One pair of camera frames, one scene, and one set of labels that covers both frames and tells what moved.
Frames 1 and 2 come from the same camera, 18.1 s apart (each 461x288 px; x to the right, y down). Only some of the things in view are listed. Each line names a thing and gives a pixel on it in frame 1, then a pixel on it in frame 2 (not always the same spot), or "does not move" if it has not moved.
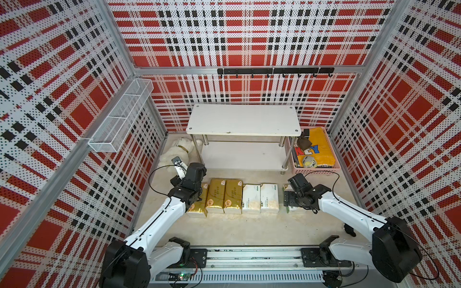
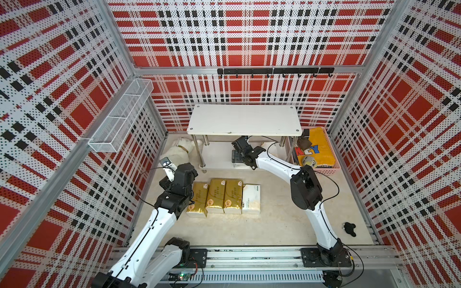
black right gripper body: x=294 y=199 → x=238 y=157
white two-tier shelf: x=248 y=137 does not move
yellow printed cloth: x=320 y=149 does not move
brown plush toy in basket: x=303 y=142 does not move
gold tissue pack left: x=198 y=210 does not move
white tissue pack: x=287 y=187 → x=274 y=148
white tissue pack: x=251 y=198 does not move
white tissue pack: x=269 y=198 → x=240 y=165
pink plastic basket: x=314 y=152 does not move
